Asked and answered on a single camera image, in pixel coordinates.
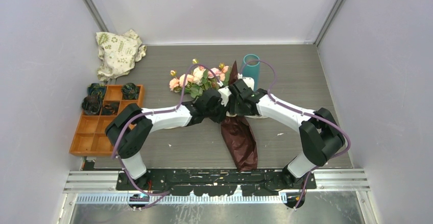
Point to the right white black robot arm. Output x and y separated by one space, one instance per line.
320 136

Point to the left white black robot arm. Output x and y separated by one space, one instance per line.
129 130

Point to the pink flower bouquet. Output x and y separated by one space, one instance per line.
200 79

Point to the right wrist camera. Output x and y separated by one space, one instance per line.
248 81

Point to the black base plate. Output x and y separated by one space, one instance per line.
219 182

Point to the orange compartment tray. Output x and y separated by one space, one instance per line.
90 138

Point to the dark red wrapping paper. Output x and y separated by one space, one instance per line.
240 142

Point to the dark rolled item left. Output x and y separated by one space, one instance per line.
91 105

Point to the aluminium rail frame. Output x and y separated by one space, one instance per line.
113 187

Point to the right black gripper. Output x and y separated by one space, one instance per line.
235 109

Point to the cream printed cloth bag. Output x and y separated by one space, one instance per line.
118 54

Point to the dark rolled item top-right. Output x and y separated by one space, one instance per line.
130 91

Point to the teal cylindrical vase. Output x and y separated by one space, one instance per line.
251 68

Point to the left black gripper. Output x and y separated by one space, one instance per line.
222 114

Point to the dark rolled item top-left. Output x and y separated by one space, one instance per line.
97 89

